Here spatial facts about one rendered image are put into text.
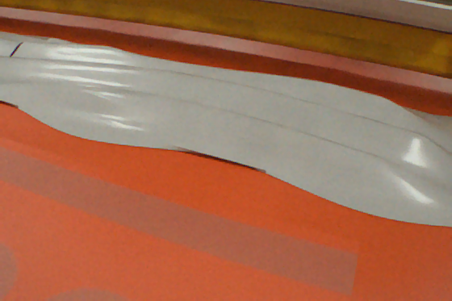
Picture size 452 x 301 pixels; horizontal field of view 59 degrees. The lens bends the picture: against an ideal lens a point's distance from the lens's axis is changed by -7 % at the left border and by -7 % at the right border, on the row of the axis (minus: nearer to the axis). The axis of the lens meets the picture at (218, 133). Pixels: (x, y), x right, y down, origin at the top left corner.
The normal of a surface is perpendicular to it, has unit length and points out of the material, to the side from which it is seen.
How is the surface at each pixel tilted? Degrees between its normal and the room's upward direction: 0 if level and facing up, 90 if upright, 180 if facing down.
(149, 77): 31
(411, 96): 0
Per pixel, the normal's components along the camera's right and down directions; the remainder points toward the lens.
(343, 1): -0.36, 0.43
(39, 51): -0.03, -0.48
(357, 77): 0.06, -0.88
